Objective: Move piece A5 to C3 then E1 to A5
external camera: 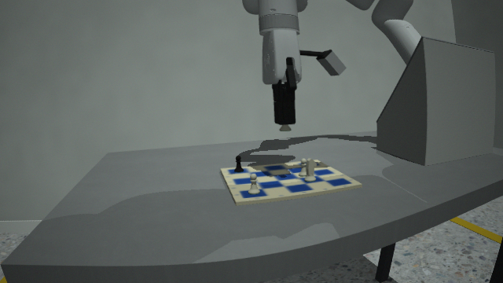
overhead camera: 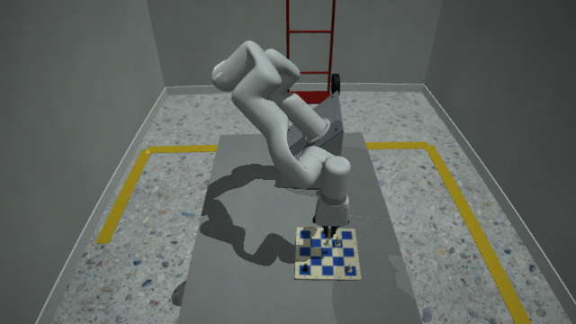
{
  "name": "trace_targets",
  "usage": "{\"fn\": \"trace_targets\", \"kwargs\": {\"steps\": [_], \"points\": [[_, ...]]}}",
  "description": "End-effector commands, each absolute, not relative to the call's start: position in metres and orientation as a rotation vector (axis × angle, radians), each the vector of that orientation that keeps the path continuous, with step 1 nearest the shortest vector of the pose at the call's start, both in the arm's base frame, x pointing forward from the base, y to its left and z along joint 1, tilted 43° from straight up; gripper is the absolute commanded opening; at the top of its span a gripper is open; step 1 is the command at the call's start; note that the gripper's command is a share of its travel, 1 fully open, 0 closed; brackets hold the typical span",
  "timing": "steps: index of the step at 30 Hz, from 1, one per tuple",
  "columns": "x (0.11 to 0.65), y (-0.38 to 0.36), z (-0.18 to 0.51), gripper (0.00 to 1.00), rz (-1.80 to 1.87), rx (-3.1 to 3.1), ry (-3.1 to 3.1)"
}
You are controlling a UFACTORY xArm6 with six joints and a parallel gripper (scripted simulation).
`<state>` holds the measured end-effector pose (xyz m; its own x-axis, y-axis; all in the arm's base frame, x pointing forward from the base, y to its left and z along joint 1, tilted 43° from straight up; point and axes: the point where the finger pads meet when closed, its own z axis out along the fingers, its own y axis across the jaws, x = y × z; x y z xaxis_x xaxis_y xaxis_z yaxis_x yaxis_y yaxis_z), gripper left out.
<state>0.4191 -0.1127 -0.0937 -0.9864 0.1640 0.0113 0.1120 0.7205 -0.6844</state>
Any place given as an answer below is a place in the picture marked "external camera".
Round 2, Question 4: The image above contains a white pawn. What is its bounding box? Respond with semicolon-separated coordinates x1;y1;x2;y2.
248;174;260;194
299;159;307;176

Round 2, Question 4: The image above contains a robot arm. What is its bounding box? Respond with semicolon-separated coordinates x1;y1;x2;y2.
242;0;421;75

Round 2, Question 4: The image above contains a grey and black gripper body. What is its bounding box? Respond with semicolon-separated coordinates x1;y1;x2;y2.
259;28;302;85

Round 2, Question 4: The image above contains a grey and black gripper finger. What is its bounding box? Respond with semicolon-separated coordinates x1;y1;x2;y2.
272;84;279;124
277;57;297;125

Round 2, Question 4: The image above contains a cream and blue checkered game board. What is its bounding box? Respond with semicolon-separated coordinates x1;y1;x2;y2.
220;160;362;206

